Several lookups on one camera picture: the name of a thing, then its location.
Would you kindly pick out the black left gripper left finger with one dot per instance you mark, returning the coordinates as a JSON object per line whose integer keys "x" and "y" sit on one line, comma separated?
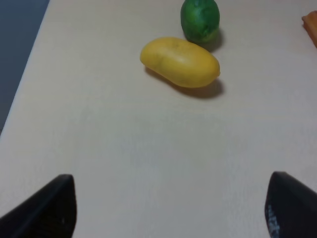
{"x": 51, "y": 212}

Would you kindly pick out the green lime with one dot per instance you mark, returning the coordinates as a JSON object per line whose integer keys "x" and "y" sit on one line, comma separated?
{"x": 200, "y": 20}

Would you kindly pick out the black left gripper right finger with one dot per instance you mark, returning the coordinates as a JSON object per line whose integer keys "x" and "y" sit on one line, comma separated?
{"x": 290, "y": 208}

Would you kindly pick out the orange waffle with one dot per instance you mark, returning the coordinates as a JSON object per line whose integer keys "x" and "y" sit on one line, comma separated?
{"x": 310, "y": 25}

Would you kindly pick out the yellow mango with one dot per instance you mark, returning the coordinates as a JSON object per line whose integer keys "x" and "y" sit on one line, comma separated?
{"x": 181, "y": 62}

